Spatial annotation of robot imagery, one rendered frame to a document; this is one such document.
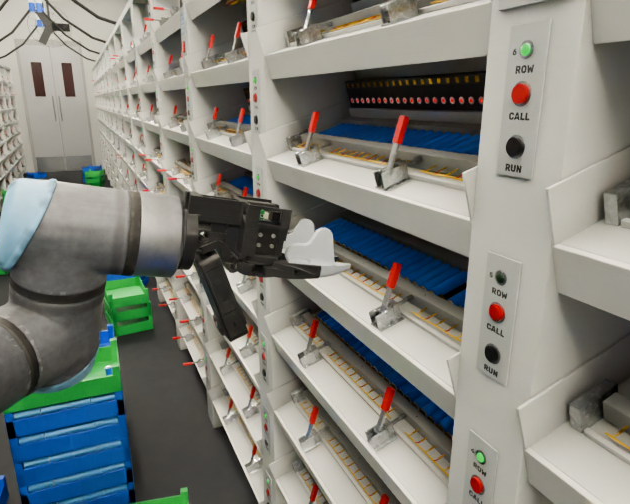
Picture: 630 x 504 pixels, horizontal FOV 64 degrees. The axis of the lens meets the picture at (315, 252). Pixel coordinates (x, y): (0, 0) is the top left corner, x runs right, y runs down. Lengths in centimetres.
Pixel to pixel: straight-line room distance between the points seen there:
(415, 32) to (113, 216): 37
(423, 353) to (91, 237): 40
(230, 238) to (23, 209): 20
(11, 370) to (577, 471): 50
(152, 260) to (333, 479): 65
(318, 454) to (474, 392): 59
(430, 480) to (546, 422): 27
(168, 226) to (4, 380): 20
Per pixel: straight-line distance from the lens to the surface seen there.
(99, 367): 177
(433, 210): 56
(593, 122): 46
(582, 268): 44
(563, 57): 45
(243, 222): 56
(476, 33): 53
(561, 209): 45
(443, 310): 68
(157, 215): 53
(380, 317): 70
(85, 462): 174
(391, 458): 80
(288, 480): 135
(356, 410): 88
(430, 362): 64
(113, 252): 53
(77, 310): 57
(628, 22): 43
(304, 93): 107
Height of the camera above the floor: 121
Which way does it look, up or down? 17 degrees down
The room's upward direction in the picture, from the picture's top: straight up
